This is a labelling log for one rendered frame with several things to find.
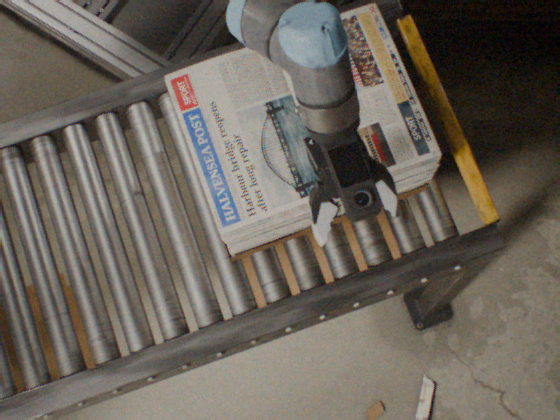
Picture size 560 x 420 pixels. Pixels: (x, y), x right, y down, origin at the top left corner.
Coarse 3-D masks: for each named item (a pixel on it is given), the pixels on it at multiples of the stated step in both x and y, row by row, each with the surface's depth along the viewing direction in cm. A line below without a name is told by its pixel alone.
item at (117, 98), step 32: (384, 0) 171; (192, 64) 169; (96, 96) 168; (128, 96) 168; (160, 96) 169; (0, 128) 167; (32, 128) 167; (64, 128) 168; (128, 128) 178; (32, 160) 177
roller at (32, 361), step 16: (0, 208) 165; (0, 224) 163; (0, 240) 162; (0, 256) 161; (16, 256) 163; (0, 272) 160; (16, 272) 161; (0, 288) 160; (16, 288) 160; (16, 304) 159; (16, 320) 158; (32, 320) 159; (16, 336) 157; (32, 336) 158; (16, 352) 157; (32, 352) 156; (32, 368) 156; (48, 368) 158; (32, 384) 155
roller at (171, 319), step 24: (96, 120) 168; (120, 120) 169; (120, 144) 166; (120, 168) 164; (120, 192) 164; (144, 216) 162; (144, 240) 161; (144, 264) 160; (168, 288) 159; (168, 312) 157; (168, 336) 156
